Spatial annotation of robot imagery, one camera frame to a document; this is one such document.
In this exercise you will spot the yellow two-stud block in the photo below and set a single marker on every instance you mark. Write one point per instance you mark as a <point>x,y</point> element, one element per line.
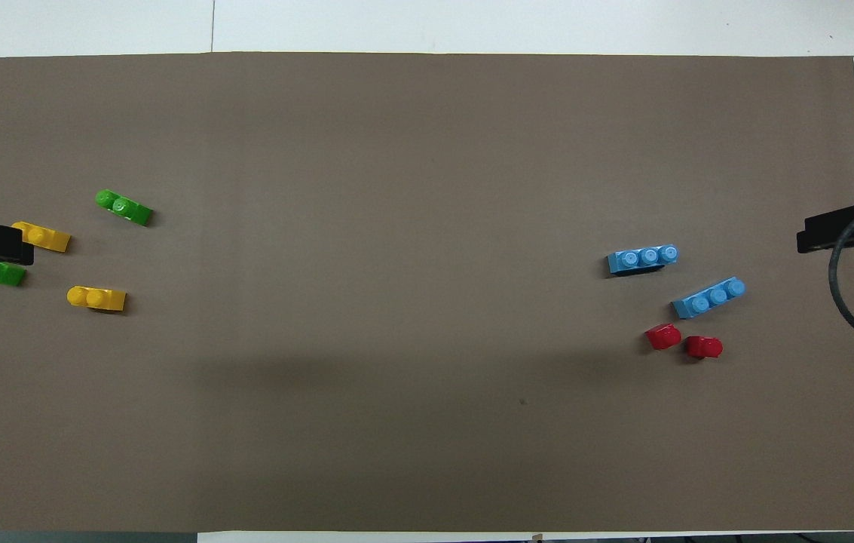
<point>99,299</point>
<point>46,239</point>

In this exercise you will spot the brown paper mat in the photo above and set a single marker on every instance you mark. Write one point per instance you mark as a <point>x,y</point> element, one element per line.
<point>426,151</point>

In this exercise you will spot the red one-stud block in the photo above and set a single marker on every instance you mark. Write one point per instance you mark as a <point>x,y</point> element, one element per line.
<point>664,336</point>
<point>704,347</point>

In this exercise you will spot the blue three-stud block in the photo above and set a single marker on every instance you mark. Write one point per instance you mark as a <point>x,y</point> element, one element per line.
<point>709,298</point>
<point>645,259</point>

